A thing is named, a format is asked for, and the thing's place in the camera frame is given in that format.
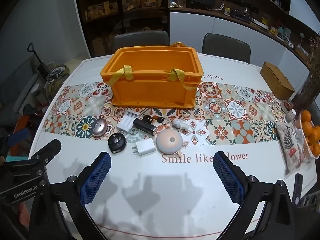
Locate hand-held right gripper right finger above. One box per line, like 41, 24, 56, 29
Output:
212, 151, 297, 240

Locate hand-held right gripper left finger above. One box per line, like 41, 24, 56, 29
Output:
29, 151, 112, 240

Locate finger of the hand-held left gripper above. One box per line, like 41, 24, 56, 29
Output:
30, 139, 62, 180
6, 127, 28, 148

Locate black round cable reel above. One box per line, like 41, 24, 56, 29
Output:
108, 133, 127, 154

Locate silver egg-shaped mouse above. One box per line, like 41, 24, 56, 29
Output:
90, 118, 108, 137

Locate white charger plug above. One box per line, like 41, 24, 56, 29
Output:
132, 139, 156, 156

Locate white battery charger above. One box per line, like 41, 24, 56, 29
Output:
117, 110, 141, 133

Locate pink round speaker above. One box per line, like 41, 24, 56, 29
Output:
156, 128, 185, 154

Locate black flashlight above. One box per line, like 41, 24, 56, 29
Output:
133, 118, 156, 136

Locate small white figurine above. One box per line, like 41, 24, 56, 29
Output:
172, 119, 192, 130

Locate orange plastic crate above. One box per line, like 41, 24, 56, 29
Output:
100, 41, 202, 109

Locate person's left hand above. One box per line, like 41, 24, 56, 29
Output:
19, 202, 33, 227

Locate camouflage bag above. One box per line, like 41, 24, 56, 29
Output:
44, 65, 70, 98

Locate black remote control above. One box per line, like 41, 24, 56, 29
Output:
291, 173, 303, 208

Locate printed cloth pouch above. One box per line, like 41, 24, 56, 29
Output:
276, 121, 313, 175

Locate black shovel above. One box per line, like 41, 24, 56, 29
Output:
27, 42, 50, 78

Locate fruit basket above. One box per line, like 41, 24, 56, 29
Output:
294, 120, 320, 159

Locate white cup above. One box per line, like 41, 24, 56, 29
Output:
285, 109, 297, 123

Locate small bowl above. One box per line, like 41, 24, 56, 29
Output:
281, 99, 292, 113

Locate pile of oranges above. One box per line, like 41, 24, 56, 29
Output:
300, 110, 320, 153

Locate wicker box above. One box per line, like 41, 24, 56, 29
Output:
259, 62, 295, 100

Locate dried flower branches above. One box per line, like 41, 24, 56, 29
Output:
291, 36, 320, 110

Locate grey chair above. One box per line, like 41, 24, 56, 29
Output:
201, 33, 251, 64
112, 30, 170, 55

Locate dark shelf cabinet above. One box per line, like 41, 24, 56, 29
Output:
72, 0, 170, 58

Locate white base cabinet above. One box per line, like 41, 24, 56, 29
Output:
169, 6, 312, 73

